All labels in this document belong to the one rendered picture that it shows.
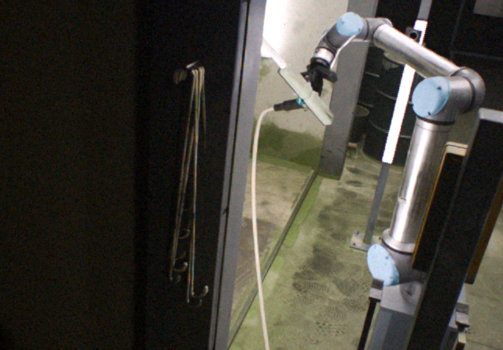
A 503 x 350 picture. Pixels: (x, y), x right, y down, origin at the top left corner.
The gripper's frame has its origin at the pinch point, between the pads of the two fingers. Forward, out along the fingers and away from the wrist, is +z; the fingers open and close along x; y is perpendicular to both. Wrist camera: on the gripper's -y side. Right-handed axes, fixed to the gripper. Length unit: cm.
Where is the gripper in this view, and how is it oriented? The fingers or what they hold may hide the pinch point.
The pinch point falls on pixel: (305, 103)
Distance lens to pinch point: 204.8
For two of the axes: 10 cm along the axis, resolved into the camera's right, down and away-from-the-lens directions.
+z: -4.1, 8.2, -4.1
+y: -7.0, 0.2, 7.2
